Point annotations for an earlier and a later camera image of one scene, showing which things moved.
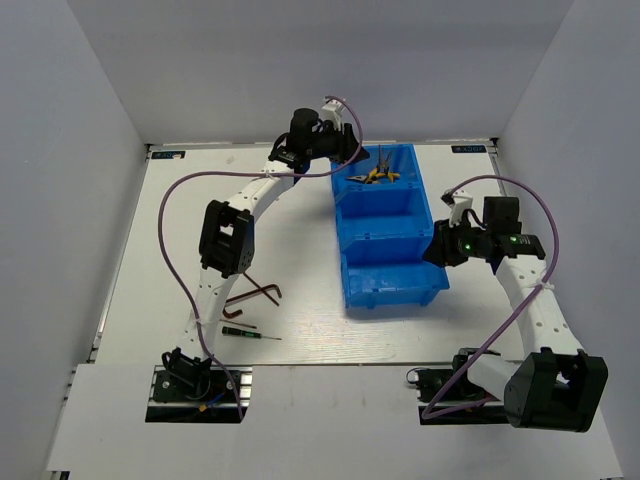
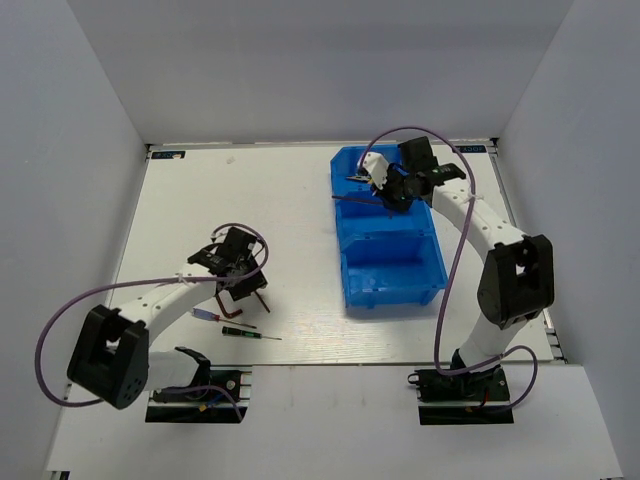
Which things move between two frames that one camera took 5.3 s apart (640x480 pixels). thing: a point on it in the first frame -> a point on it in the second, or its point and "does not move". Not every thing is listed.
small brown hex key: x=261 y=289 -> x=358 y=200
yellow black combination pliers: x=372 y=176 does not move
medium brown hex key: x=249 y=293 -> x=262 y=302
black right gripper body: x=457 y=244 -> x=396 y=191
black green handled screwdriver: x=233 y=331 does not move
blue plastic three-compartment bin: x=384 y=227 does not move
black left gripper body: x=331 y=143 -> x=246 y=285
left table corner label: x=168 y=155 does not move
